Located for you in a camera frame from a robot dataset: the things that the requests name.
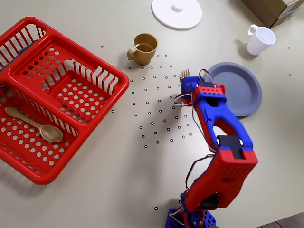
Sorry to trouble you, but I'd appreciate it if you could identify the white plastic cup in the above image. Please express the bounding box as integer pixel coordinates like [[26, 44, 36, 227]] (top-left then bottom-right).
[[246, 24, 276, 56]]

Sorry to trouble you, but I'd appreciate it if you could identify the red white servo cable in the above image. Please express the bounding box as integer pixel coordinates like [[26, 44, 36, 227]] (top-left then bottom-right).
[[172, 68, 214, 107]]

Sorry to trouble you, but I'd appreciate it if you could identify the red plastic dish basket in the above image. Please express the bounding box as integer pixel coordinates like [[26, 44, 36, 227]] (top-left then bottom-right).
[[0, 16, 130, 186]]

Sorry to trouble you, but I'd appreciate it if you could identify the grey plastic plate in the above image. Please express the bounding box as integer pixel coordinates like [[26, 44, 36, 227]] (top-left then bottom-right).
[[204, 62, 263, 117]]

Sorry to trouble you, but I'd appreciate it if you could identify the brown cardboard box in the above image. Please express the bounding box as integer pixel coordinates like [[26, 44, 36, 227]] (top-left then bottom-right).
[[241, 0, 301, 29]]

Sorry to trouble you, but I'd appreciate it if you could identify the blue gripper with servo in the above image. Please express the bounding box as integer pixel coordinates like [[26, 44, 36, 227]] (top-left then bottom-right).
[[180, 76, 216, 107]]

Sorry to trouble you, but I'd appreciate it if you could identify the golden plastic cup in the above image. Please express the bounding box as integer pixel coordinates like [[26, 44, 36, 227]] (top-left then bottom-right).
[[127, 33, 159, 66]]

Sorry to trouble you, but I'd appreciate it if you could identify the golden plastic spoon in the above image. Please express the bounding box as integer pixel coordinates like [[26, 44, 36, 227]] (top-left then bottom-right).
[[5, 106, 64, 143]]

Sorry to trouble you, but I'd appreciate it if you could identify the white round plate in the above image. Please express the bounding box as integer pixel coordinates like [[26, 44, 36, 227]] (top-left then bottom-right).
[[151, 0, 203, 30]]

